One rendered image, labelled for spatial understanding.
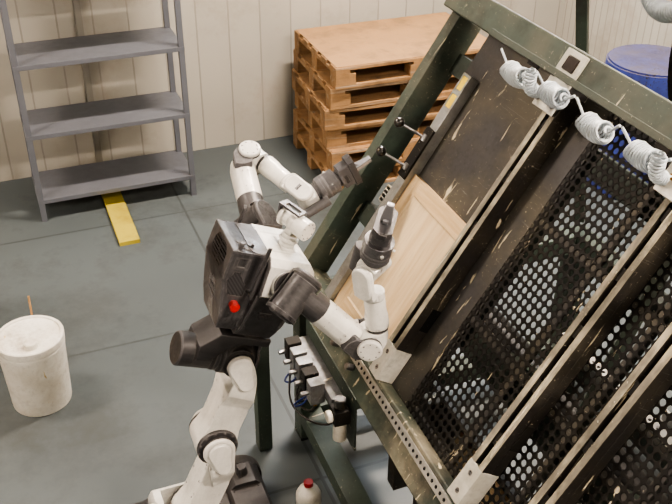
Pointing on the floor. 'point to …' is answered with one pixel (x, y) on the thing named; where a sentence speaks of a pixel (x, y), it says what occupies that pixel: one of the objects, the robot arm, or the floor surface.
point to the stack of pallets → (359, 83)
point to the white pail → (35, 364)
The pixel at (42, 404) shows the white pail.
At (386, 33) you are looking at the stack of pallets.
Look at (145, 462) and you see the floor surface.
